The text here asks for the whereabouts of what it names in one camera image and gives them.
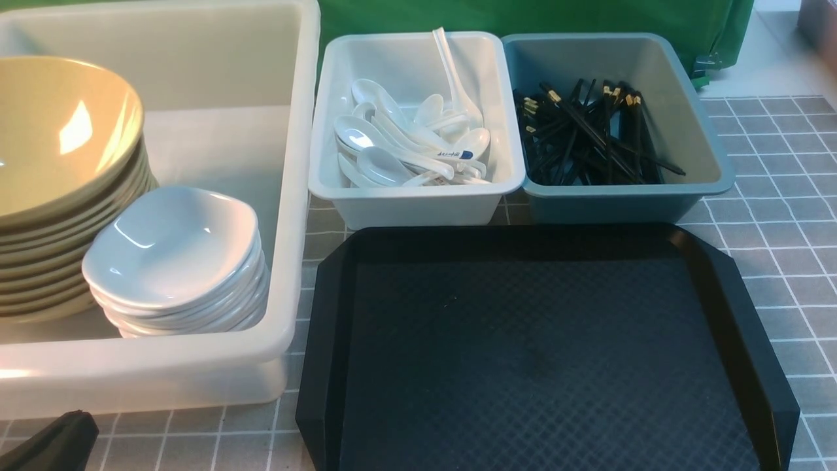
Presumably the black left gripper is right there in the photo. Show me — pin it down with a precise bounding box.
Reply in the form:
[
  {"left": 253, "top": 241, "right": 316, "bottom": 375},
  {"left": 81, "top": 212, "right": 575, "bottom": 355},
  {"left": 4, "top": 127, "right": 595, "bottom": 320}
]
[{"left": 1, "top": 410, "right": 99, "bottom": 470}]

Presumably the yellow noodle bowl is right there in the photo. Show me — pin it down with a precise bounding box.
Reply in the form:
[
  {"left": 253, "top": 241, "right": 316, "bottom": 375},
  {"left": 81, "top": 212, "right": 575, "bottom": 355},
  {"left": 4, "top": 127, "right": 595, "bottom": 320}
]
[{"left": 1, "top": 56, "right": 147, "bottom": 228}]

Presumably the stack of white dishes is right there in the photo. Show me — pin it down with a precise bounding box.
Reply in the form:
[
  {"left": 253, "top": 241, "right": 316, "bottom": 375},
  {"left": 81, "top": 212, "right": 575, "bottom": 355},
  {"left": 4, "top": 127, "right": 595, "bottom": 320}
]
[{"left": 82, "top": 186, "right": 270, "bottom": 339}]

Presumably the stack of yellow bowls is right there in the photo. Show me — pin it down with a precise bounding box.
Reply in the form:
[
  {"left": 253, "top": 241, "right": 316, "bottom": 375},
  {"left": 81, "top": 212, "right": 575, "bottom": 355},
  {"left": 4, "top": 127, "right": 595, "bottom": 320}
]
[{"left": 0, "top": 141, "right": 160, "bottom": 326}]

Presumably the large white plastic tub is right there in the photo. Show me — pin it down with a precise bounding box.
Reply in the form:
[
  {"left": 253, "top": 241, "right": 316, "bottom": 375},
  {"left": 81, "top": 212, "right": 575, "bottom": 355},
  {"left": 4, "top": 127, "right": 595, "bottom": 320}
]
[{"left": 2, "top": 1, "right": 320, "bottom": 421}]

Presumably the pile of white spoons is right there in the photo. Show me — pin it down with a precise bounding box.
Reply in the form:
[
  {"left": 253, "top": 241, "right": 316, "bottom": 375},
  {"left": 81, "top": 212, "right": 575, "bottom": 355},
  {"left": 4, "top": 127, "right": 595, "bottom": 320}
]
[{"left": 333, "top": 78, "right": 490, "bottom": 188}]

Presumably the black plastic serving tray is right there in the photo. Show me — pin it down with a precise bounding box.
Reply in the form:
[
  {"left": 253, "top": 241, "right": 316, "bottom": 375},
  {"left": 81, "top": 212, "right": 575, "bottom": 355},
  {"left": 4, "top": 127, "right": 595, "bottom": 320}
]
[{"left": 296, "top": 223, "right": 800, "bottom": 470}]

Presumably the white plastic spoon bin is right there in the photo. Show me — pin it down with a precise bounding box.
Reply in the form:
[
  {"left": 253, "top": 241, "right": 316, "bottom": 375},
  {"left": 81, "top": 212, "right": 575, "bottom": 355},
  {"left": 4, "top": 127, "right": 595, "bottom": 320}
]
[{"left": 308, "top": 31, "right": 525, "bottom": 230}]

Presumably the upright white spoon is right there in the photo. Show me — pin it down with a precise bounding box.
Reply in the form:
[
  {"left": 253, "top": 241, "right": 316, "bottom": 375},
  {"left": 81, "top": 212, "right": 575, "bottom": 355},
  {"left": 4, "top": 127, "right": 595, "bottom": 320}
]
[{"left": 432, "top": 27, "right": 484, "bottom": 128}]

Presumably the pile of black chopsticks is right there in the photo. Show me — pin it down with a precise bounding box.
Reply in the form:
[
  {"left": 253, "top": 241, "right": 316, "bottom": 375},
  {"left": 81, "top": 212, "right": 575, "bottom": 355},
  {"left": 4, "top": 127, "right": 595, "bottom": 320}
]
[{"left": 512, "top": 78, "right": 687, "bottom": 186}]

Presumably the blue-grey plastic chopstick bin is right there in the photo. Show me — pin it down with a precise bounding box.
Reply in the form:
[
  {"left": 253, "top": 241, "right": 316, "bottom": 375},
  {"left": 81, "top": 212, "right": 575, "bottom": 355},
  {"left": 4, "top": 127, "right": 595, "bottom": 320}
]
[{"left": 502, "top": 33, "right": 736, "bottom": 224}]

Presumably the green fabric backdrop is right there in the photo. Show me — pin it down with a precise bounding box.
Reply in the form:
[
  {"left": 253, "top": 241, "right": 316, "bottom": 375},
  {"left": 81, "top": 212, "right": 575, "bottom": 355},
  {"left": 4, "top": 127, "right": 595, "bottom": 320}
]
[{"left": 319, "top": 1, "right": 754, "bottom": 86}]

